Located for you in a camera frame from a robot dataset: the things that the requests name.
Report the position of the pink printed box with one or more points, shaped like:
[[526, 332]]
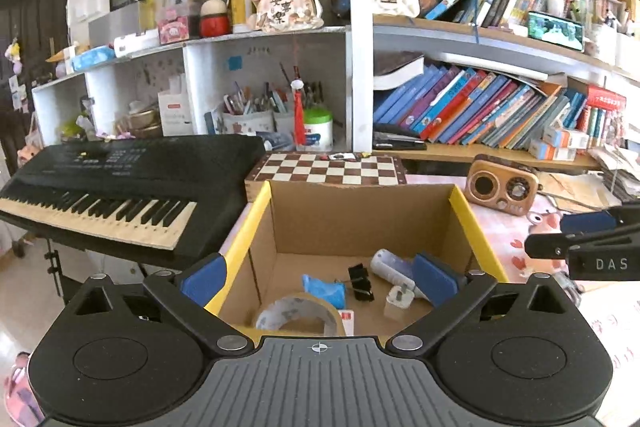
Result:
[[173, 29]]

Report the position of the blue plastic bag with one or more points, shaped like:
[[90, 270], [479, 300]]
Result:
[[322, 291]]

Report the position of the wooden chessboard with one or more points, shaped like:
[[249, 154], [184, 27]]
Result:
[[325, 169]]

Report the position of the black keyboard stand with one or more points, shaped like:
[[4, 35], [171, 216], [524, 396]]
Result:
[[52, 267]]

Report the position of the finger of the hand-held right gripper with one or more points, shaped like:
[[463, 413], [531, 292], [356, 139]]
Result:
[[587, 222], [565, 243]]

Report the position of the wooden wall bookshelf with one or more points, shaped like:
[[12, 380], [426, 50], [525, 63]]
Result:
[[500, 36]]

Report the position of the white cubby shelf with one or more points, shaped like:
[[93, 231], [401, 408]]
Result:
[[350, 82]]

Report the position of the small red and white box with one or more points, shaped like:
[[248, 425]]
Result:
[[346, 322]]

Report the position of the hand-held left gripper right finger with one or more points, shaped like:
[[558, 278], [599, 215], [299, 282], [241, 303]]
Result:
[[435, 279]]

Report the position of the brass bowl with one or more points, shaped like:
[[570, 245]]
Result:
[[140, 122]]

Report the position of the brown packing tape roll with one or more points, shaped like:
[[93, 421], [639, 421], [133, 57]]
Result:
[[325, 309]]

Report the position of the white plug adapter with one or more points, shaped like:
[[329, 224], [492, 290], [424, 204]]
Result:
[[399, 303]]

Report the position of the red boxed book set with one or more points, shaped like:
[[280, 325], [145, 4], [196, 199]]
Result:
[[602, 117]]

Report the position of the black electronic keyboard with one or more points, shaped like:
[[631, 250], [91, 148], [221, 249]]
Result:
[[130, 167]]

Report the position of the black stapler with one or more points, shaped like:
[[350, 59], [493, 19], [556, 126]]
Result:
[[400, 138]]

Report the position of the red hanging tassel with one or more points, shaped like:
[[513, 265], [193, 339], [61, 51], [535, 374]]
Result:
[[299, 117]]

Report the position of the pink bag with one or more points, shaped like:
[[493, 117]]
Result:
[[15, 392]]

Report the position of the red wooden doll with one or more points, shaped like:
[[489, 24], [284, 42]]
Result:
[[215, 19]]

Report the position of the white jar with green lid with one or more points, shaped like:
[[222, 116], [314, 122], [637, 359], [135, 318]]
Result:
[[317, 132]]

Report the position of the stack of loose papers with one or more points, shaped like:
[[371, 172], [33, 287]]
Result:
[[617, 172]]

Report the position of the row of blue and red books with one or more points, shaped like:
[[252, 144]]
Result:
[[465, 107]]

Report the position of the cardboard box with yellow edges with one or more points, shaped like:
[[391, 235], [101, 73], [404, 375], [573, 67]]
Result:
[[360, 222]]

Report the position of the blue tissue pack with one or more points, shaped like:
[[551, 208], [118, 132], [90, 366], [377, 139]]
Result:
[[92, 58]]

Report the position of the pink patterned table mat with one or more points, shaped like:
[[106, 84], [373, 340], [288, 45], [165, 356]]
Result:
[[505, 247]]

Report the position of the yellow and white bottle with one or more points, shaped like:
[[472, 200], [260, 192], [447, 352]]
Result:
[[241, 7]]

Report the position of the wooden retro radio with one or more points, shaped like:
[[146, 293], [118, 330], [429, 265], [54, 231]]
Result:
[[502, 187]]

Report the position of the white pen holder with pens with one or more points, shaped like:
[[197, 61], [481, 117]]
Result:
[[247, 122]]

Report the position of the thick book with grey pages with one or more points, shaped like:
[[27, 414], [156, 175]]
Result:
[[400, 72]]

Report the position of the black binder clip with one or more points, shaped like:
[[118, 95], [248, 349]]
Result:
[[361, 284]]

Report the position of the orange and white small box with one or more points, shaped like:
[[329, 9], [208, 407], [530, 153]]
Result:
[[545, 151], [565, 138]]

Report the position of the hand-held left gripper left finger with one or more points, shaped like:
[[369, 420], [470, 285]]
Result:
[[202, 279]]

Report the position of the white box with red label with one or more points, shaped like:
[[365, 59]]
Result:
[[175, 112]]

